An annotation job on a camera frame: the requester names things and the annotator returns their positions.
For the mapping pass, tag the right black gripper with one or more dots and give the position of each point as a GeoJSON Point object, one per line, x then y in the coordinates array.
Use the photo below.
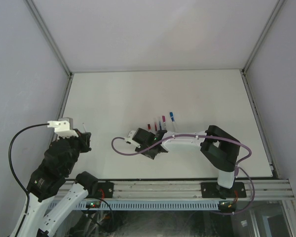
{"type": "Point", "coordinates": [151, 151]}

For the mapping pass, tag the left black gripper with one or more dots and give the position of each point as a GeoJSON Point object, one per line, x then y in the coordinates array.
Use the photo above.
{"type": "Point", "coordinates": [83, 140]}

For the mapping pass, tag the pink white pen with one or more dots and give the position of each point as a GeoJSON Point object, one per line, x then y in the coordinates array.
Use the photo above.
{"type": "Point", "coordinates": [164, 122]}

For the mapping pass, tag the white marker blue end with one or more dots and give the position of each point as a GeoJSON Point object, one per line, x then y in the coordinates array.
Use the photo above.
{"type": "Point", "coordinates": [173, 121]}

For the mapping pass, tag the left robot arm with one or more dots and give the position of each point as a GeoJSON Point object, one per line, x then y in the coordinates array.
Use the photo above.
{"type": "Point", "coordinates": [45, 182]}

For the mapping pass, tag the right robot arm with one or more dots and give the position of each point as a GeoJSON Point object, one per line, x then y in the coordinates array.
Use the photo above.
{"type": "Point", "coordinates": [218, 147]}

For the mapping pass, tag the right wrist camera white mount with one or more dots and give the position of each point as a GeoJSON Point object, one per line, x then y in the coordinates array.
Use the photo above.
{"type": "Point", "coordinates": [129, 138]}

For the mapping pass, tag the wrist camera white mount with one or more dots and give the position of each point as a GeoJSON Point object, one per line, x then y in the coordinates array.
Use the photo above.
{"type": "Point", "coordinates": [129, 138]}
{"type": "Point", "coordinates": [63, 127]}

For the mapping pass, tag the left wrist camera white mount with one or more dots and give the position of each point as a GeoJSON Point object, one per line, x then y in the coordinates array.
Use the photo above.
{"type": "Point", "coordinates": [63, 127]}

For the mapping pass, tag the perforated blue cable tray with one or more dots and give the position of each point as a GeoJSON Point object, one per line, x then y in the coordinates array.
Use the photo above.
{"type": "Point", "coordinates": [148, 205]}

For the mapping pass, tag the aluminium rail frame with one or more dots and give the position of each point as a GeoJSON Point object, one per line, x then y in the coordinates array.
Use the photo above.
{"type": "Point", "coordinates": [194, 189]}

